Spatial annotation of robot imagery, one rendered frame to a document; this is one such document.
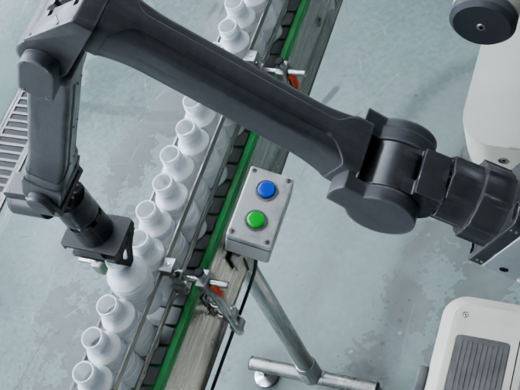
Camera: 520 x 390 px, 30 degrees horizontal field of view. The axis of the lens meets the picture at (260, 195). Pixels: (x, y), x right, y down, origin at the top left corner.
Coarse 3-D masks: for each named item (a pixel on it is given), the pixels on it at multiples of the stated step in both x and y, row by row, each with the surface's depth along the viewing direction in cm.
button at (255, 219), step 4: (252, 212) 163; (256, 212) 163; (248, 216) 163; (252, 216) 163; (256, 216) 163; (260, 216) 163; (248, 220) 163; (252, 220) 162; (256, 220) 163; (260, 220) 163; (264, 220) 163; (248, 224) 163; (252, 224) 162; (256, 224) 162; (260, 224) 162
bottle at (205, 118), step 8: (184, 104) 174; (192, 104) 178; (200, 104) 174; (192, 112) 175; (200, 112) 175; (208, 112) 176; (216, 112) 178; (200, 120) 176; (208, 120) 176; (216, 120) 178; (208, 128) 177; (224, 128) 182; (224, 136) 182; (216, 144) 181; (224, 144) 183; (224, 152) 184
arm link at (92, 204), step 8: (80, 184) 140; (80, 192) 139; (88, 192) 140; (72, 200) 138; (80, 200) 138; (88, 200) 140; (72, 208) 138; (80, 208) 138; (88, 208) 140; (96, 208) 142; (64, 216) 138; (72, 216) 139; (80, 216) 139; (88, 216) 140; (96, 216) 142; (72, 224) 140; (80, 224) 141; (88, 224) 141
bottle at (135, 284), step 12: (108, 264) 155; (132, 264) 156; (144, 264) 158; (108, 276) 158; (120, 276) 156; (132, 276) 156; (144, 276) 157; (120, 288) 156; (132, 288) 156; (144, 288) 158; (132, 300) 160; (144, 300) 161; (156, 300) 164
